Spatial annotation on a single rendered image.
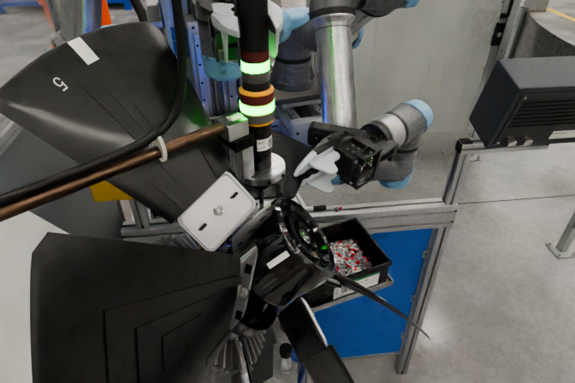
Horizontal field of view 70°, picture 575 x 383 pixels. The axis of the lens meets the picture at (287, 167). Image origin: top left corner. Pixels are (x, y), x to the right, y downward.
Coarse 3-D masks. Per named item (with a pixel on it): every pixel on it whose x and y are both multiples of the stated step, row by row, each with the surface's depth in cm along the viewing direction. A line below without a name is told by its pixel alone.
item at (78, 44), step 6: (72, 42) 47; (78, 42) 47; (84, 42) 47; (78, 48) 47; (84, 48) 47; (84, 54) 47; (90, 54) 47; (84, 60) 47; (90, 60) 47; (96, 60) 48
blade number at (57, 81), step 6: (54, 72) 44; (60, 72) 45; (48, 78) 44; (54, 78) 44; (60, 78) 45; (66, 78) 45; (48, 84) 44; (54, 84) 44; (60, 84) 44; (66, 84) 45; (72, 84) 45; (54, 90) 44; (60, 90) 44; (66, 90) 45; (72, 90) 45; (66, 96) 45
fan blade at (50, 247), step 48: (48, 240) 23; (96, 240) 25; (48, 288) 22; (96, 288) 24; (144, 288) 28; (192, 288) 33; (48, 336) 21; (96, 336) 24; (144, 336) 27; (192, 336) 33
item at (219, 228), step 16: (224, 176) 53; (208, 192) 52; (224, 192) 53; (240, 192) 54; (192, 208) 51; (208, 208) 52; (224, 208) 53; (240, 208) 53; (192, 224) 51; (208, 224) 51; (224, 224) 52; (208, 240) 51; (224, 240) 52
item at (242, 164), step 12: (216, 120) 50; (240, 120) 50; (228, 132) 49; (240, 132) 50; (228, 144) 51; (240, 144) 50; (252, 144) 52; (240, 156) 52; (252, 156) 53; (276, 156) 59; (240, 168) 54; (252, 168) 54; (276, 168) 56; (240, 180) 56; (252, 180) 54; (264, 180) 54; (276, 180) 56
